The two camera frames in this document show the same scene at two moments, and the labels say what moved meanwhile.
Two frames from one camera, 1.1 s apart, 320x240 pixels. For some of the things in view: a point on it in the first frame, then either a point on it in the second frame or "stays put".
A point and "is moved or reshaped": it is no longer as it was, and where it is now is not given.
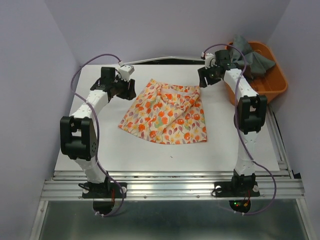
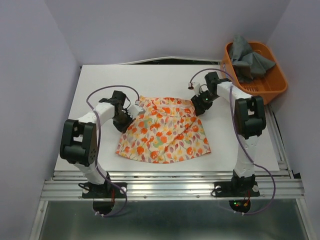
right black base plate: [228, 189] stays put
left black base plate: [103, 190] stays put
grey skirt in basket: [255, 65] stays put
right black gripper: [202, 72] -> [199, 108]
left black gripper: [131, 91] -> [123, 128]
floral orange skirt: [166, 114] is moved or reshaped
